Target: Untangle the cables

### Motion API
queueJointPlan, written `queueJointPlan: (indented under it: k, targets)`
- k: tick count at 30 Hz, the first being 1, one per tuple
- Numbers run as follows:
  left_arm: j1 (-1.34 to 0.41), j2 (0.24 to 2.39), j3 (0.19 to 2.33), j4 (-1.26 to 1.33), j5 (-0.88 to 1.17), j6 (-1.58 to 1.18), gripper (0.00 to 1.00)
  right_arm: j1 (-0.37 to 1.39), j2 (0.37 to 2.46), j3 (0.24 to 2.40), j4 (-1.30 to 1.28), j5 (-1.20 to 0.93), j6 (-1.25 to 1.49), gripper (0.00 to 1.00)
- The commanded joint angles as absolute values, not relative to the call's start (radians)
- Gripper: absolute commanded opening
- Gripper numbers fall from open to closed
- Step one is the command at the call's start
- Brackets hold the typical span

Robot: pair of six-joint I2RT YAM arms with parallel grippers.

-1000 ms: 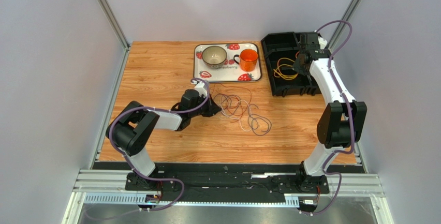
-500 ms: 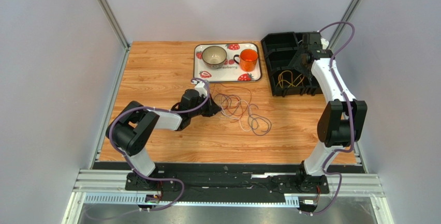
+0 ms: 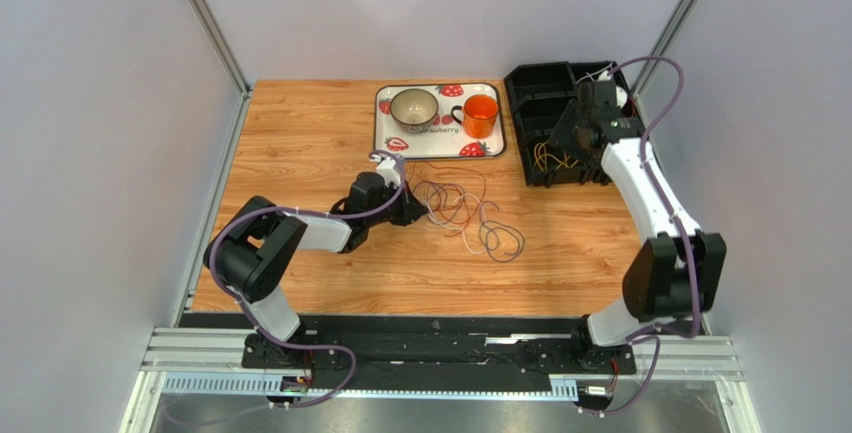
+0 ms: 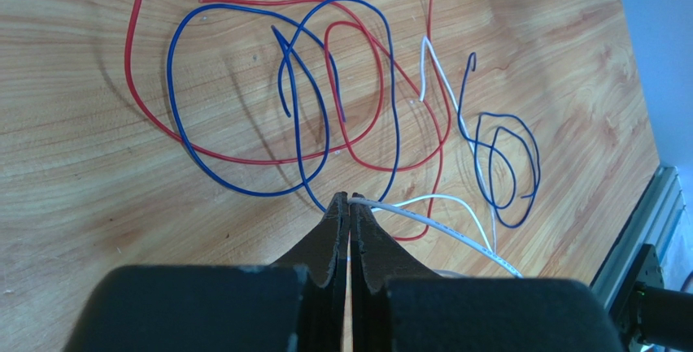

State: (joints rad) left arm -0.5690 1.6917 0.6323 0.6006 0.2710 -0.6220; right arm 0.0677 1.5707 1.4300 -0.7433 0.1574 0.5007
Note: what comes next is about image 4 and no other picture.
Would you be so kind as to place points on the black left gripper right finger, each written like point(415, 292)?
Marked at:
point(377, 262)

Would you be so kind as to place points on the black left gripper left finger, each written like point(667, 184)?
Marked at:
point(322, 254)

